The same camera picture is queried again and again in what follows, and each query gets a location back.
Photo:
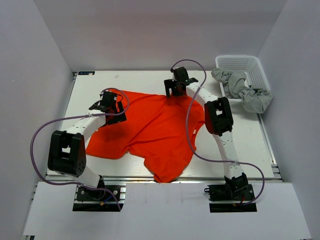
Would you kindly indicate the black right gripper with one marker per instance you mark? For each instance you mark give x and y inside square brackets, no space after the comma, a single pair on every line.
[169,84]

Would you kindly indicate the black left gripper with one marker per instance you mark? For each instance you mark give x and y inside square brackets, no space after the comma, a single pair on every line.
[118,118]

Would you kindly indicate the orange t-shirt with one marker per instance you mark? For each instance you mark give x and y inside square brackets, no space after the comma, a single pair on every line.
[158,129]

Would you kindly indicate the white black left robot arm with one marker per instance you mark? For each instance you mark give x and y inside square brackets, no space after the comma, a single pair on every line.
[67,151]

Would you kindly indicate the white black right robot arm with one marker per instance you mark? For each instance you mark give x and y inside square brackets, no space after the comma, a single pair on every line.
[219,123]

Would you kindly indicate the dark label sticker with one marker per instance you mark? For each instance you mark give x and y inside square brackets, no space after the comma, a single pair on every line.
[86,73]

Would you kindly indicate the white plastic laundry basket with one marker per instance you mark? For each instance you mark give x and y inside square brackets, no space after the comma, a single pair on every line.
[255,77]

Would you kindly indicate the grey t-shirt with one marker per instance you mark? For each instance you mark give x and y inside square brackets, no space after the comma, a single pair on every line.
[254,100]

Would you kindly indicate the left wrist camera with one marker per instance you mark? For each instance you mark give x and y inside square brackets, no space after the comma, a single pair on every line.
[108,99]

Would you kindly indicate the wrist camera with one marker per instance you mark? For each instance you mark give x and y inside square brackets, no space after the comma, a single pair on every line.
[108,99]
[180,74]

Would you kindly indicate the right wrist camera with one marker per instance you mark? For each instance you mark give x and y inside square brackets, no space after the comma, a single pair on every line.
[180,74]

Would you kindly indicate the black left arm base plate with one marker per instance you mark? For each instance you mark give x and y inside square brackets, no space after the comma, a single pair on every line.
[87,201]

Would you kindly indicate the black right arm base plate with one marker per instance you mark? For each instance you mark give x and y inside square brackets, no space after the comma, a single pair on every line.
[221,202]

